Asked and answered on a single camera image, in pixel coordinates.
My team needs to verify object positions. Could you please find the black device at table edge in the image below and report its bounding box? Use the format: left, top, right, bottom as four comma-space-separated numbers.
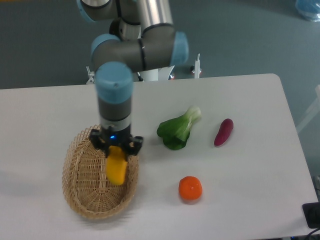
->
302, 202, 320, 229

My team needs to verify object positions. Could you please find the orange tangerine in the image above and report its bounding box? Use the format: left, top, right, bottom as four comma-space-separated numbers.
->
178, 176, 203, 201

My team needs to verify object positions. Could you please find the blue plastic bag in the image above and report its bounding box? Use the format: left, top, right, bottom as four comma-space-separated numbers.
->
295, 0, 320, 22

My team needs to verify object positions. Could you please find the woven wicker basket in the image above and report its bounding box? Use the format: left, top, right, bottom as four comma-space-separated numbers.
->
62, 125, 139, 220

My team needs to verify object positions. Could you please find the yellow mango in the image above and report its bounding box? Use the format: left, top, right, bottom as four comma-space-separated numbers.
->
106, 146, 128, 186

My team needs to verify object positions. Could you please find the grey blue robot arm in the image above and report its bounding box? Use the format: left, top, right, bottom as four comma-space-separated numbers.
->
77, 0, 189, 160

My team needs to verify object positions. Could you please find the purple sweet potato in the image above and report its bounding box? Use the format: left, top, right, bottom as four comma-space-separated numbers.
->
214, 118, 234, 147

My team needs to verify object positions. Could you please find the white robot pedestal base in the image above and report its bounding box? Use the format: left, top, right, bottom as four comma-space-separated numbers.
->
85, 53, 202, 85

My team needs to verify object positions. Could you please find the green bok choy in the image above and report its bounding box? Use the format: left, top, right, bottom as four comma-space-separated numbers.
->
156, 106, 202, 151

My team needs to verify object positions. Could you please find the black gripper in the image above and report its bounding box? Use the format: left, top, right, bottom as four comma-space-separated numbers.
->
89, 124, 144, 160

